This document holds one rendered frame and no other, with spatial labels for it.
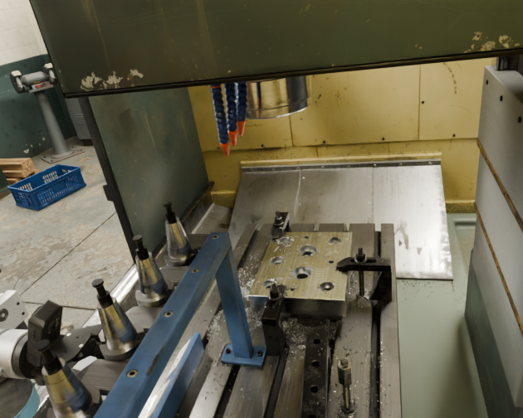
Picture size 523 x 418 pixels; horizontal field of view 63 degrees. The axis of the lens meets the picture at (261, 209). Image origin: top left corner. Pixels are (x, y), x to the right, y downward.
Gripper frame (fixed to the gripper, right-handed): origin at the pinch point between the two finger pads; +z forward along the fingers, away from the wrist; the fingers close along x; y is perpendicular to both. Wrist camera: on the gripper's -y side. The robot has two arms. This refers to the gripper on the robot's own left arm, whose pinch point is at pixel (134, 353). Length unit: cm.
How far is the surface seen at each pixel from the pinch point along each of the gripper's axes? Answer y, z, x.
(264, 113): -23.2, 14.9, -36.2
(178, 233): -7.4, -0.2, -20.9
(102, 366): -2.1, -2.0, 4.4
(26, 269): 116, -228, -169
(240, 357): 28.8, 2.9, -25.6
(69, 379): -8.0, 0.2, 11.1
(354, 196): 43, 21, -128
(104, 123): -13, -50, -78
